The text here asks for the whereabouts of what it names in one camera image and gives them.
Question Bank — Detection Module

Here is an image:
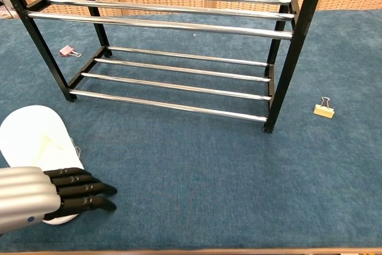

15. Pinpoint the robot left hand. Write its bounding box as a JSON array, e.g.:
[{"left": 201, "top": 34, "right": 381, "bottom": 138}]
[{"left": 0, "top": 167, "right": 118, "bottom": 235}]

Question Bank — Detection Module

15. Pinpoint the white slipper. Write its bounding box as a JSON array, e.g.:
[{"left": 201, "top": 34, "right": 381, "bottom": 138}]
[{"left": 0, "top": 105, "right": 86, "bottom": 226}]

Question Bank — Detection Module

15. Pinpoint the black and chrome shoe rack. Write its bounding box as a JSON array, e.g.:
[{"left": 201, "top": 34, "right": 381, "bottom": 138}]
[{"left": 0, "top": 0, "right": 332, "bottom": 134}]

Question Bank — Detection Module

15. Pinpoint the pink tag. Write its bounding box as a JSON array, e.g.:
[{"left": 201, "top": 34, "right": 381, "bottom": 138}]
[{"left": 58, "top": 45, "right": 84, "bottom": 58}]

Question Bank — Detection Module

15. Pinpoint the blue carpet table cover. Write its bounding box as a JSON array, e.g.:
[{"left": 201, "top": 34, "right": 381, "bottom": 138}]
[{"left": 0, "top": 10, "right": 382, "bottom": 251}]

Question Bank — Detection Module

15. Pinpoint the yellow binder clip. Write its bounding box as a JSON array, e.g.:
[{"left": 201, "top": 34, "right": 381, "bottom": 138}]
[{"left": 313, "top": 96, "right": 335, "bottom": 119}]

